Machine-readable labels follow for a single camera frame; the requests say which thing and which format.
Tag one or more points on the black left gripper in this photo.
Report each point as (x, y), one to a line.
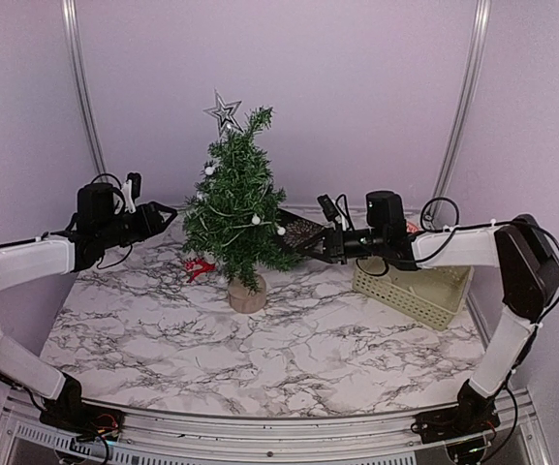
(152, 223)

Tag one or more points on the round wooden tree base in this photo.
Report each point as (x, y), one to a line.
(244, 301)

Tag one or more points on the silver star ornament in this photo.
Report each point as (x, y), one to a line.
(224, 114)

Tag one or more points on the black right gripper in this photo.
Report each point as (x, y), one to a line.
(333, 249)

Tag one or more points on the small green christmas tree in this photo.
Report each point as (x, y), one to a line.
(242, 148)

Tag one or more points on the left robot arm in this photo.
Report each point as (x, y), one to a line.
(107, 216)

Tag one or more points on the red white round ornament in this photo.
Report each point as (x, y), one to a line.
(412, 228)

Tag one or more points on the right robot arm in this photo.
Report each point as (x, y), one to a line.
(526, 255)

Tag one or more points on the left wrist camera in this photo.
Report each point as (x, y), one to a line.
(131, 191)

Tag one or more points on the red reindeer ornament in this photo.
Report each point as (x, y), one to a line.
(195, 268)

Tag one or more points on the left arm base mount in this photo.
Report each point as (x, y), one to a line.
(83, 424)

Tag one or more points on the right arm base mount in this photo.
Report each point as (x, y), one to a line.
(472, 414)

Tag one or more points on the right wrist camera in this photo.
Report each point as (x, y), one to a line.
(332, 212)

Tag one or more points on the white ball string lights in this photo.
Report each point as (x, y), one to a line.
(233, 217)

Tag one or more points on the black mesh object behind tree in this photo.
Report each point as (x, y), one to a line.
(293, 230)

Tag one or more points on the right aluminium frame post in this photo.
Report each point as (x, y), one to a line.
(467, 94)

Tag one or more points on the aluminium frame post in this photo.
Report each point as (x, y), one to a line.
(74, 47)
(467, 94)

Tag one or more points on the left aluminium frame post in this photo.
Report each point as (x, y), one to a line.
(74, 47)

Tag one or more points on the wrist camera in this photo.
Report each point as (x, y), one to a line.
(131, 191)
(332, 212)

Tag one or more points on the front aluminium rail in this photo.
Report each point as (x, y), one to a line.
(154, 437)

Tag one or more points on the green perforated plastic basket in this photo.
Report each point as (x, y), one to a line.
(432, 296)

